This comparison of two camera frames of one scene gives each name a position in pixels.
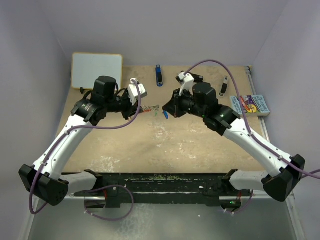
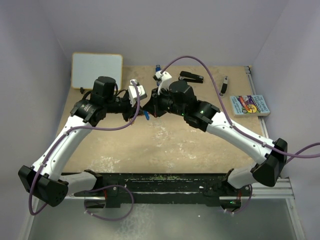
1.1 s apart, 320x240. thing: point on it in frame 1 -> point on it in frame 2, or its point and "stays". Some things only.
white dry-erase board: (87, 68) stays
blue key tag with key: (166, 114) -> (147, 115)
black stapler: (197, 78) stays
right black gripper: (174, 106) -> (153, 105)
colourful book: (253, 105) stays
